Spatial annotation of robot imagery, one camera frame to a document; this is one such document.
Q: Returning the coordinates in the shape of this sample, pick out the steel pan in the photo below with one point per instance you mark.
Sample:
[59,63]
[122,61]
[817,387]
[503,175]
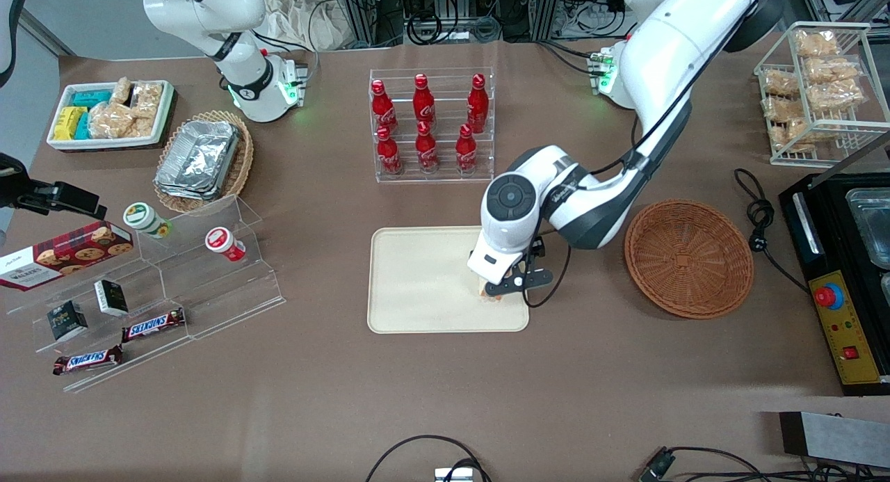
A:
[872,225]

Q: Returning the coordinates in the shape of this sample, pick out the clear bag of fried snacks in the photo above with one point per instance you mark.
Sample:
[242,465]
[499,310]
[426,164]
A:
[834,98]
[782,108]
[779,82]
[834,70]
[789,134]
[819,44]

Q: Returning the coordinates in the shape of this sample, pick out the red lid yogurt cup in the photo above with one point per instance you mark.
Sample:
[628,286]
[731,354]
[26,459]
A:
[221,242]

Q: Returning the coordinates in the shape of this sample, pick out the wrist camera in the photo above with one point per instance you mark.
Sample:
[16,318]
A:
[532,282]
[76,200]

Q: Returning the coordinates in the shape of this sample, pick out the clear acrylic bottle rack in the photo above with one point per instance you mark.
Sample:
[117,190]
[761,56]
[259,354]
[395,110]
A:
[445,177]

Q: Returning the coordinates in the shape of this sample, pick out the black appliance with yellow panel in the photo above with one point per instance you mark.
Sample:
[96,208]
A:
[845,343]

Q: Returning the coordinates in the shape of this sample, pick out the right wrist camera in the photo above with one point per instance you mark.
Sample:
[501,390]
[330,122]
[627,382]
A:
[76,200]

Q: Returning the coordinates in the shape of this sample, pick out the stack of foil containers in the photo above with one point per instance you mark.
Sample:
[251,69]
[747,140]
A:
[198,158]

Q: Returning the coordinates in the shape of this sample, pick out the beige cloth bag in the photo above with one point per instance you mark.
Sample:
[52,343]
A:
[306,19]

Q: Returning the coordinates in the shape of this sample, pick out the Snickers chocolate bar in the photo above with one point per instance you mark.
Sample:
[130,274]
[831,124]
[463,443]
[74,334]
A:
[153,325]
[88,360]

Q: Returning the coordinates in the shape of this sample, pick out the small silver device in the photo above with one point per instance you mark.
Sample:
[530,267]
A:
[453,475]

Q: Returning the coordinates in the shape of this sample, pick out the red cola bottle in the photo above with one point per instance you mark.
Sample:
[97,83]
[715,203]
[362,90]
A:
[466,151]
[478,105]
[423,101]
[389,155]
[426,150]
[382,110]

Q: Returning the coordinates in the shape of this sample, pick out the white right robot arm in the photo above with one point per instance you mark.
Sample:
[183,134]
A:
[236,58]

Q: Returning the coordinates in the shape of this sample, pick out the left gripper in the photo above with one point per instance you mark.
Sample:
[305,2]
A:
[539,249]

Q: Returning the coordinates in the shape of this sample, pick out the round brown wicker basket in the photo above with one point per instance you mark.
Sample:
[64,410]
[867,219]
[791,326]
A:
[688,259]

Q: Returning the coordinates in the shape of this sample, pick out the small black carton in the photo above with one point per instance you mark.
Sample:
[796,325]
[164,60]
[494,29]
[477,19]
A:
[111,298]
[67,320]

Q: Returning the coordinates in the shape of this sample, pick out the green lid yogurt cup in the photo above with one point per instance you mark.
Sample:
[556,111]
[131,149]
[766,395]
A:
[142,218]

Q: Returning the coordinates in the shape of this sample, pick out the red Walkers cookie box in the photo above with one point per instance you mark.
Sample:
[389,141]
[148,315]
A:
[66,256]

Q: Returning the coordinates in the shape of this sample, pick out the clear acrylic stepped riser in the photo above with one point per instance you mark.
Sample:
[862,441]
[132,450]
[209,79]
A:
[90,384]
[222,294]

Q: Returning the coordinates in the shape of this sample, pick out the beige plastic tray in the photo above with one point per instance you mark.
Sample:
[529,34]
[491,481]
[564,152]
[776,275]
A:
[424,280]

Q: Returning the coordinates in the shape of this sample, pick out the aluminium frame post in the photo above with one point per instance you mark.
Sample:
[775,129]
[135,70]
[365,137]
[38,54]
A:
[546,9]
[361,12]

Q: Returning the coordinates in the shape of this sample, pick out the grey flat box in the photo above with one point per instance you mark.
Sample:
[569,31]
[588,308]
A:
[834,437]

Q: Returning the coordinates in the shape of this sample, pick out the teal snack packet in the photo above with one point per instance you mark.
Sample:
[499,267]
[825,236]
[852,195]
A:
[83,126]
[92,98]

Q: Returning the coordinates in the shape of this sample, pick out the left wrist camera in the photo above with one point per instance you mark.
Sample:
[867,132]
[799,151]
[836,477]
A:
[532,282]

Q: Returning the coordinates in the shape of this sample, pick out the clear bag of puffed snacks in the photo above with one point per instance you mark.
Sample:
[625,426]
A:
[122,91]
[110,120]
[147,99]
[144,127]

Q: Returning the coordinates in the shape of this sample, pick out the white rectangular snack bin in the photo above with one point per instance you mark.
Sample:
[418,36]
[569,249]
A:
[104,142]

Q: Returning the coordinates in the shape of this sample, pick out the oval tan wicker basket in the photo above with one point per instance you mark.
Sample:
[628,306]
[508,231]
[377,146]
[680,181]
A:
[243,162]

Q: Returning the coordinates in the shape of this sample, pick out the yellow snack packet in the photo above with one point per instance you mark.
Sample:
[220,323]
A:
[68,122]

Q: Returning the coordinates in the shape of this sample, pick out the triangle sandwich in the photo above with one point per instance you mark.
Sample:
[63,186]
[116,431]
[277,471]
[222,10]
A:
[490,295]

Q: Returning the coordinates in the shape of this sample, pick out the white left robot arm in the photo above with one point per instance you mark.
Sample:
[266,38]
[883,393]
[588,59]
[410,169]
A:
[667,51]

